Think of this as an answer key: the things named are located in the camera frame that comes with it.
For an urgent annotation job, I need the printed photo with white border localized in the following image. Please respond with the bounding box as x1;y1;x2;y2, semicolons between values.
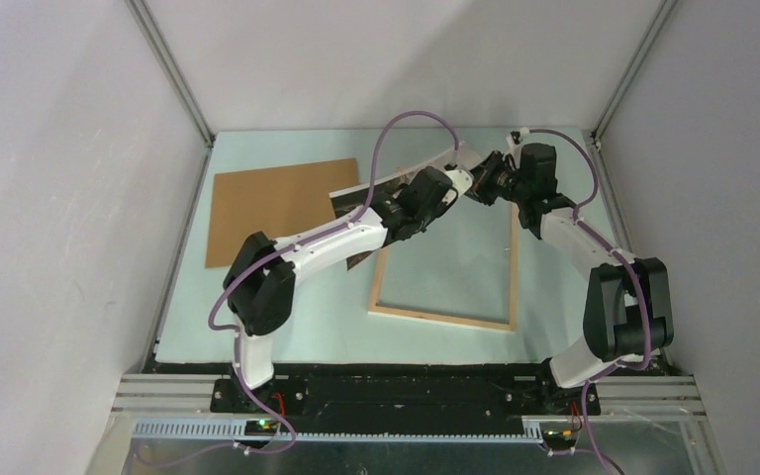
317;143;484;267

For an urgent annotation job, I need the light wooden picture frame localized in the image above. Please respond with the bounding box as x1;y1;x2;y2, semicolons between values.
367;190;521;333

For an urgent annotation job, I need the brown backing board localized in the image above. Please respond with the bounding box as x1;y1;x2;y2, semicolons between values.
205;158;359;268

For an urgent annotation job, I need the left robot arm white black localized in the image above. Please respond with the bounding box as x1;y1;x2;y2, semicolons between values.
221;165;473;413

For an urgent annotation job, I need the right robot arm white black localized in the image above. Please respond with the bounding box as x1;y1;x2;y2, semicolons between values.
467;143;674;414

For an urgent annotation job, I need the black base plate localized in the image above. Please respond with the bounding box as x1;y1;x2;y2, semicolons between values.
210;362;603;436

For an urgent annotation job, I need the right aluminium corner rail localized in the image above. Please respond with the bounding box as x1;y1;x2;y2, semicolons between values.
591;0;681;141

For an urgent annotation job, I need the aluminium corner rail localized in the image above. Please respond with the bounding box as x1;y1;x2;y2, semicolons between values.
591;0;681;141
125;0;216;147

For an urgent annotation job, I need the left aluminium corner rail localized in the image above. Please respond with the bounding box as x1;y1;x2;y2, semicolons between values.
125;0;216;147

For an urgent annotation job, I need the front aluminium rail frame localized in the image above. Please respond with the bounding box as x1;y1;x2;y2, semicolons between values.
89;363;725;474

